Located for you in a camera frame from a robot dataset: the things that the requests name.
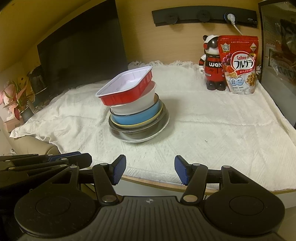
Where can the cream ceramic bowl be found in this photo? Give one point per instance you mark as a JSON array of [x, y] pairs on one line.
[[139, 124]]

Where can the stainless steel bowl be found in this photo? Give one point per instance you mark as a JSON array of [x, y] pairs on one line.
[[136, 129]]

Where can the red granola cereal bag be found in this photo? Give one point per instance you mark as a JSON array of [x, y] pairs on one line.
[[238, 56]]

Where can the white fringed table cloth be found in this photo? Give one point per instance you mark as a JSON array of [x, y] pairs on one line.
[[214, 128]]

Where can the white microwave oven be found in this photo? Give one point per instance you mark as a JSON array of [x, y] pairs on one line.
[[278, 54]]

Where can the red rectangular foil tray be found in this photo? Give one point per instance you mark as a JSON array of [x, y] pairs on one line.
[[126, 87]]

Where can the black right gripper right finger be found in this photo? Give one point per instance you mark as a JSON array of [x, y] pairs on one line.
[[193, 176]]

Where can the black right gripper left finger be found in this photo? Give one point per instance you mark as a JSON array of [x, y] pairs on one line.
[[105, 177]]

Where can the pink potted plant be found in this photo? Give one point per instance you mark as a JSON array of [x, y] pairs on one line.
[[17, 96]]

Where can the panda robot figurine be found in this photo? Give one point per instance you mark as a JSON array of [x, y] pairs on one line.
[[210, 64]]

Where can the black monitor screen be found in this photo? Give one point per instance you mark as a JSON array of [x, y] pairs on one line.
[[87, 49]]

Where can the floral white plate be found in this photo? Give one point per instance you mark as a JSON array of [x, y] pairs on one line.
[[144, 135]]

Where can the black wall power strip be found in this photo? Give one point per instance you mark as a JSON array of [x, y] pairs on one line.
[[204, 14]]

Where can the blue ceramic bowl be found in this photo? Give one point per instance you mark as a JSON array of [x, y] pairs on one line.
[[142, 116]]

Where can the white plastic bowl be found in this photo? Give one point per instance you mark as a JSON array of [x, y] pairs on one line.
[[145, 101]]

